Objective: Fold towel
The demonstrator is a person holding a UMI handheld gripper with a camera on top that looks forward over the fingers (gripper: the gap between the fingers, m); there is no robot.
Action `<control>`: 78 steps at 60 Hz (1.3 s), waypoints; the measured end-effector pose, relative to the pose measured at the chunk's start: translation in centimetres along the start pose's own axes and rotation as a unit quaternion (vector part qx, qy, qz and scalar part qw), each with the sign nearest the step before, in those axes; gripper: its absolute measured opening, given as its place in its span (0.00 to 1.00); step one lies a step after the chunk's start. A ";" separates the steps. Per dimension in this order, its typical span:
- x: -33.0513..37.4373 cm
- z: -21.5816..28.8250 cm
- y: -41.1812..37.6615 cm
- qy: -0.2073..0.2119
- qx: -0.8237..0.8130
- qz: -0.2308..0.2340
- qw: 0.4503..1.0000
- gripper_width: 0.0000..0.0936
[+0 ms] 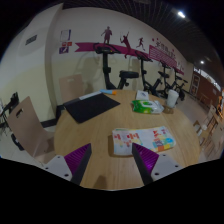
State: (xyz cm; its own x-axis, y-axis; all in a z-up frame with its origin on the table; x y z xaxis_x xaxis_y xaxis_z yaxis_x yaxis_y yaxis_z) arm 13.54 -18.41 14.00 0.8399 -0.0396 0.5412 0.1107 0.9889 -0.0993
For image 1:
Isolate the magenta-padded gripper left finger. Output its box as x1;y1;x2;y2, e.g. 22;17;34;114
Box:
43;142;93;187

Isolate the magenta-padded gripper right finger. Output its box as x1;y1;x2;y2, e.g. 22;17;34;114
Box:
131;142;184;187

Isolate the brown wooden chair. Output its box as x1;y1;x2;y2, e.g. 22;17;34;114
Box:
6;96;56;164

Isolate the brown round coaster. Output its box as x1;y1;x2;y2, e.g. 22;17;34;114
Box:
162;104;175;115

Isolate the group of wooden chairs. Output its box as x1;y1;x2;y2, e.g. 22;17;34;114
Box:
192;96;224;158

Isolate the green wet wipes pack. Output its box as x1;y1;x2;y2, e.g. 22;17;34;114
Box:
131;99;165;115

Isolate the white paper cup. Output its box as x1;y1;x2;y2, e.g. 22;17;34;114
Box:
165;89;180;109

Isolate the black mouse pad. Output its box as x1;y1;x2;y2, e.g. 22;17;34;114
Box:
63;93;121;124

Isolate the small white box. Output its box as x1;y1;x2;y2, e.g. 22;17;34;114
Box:
135;89;150;102

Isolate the black stand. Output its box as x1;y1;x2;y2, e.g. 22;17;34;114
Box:
0;92;20;135

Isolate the black exercise bike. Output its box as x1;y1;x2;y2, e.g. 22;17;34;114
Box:
158;61;181;100
134;50;171;98
171;68;189;102
93;42;140;91

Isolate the white paper strip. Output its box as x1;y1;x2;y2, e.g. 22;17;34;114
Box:
78;91;103;101

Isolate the blue and orange marker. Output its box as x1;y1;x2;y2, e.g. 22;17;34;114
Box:
99;88;118;96

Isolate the purple wall poster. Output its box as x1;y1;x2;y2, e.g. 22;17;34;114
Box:
58;46;70;55

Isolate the magenta sports wall decal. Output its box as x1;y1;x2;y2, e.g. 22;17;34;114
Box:
73;25;185;75

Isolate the grey wall plate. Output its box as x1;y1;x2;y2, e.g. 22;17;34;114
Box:
25;34;38;46

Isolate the white framed wall poster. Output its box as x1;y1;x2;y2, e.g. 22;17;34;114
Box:
60;29;72;43

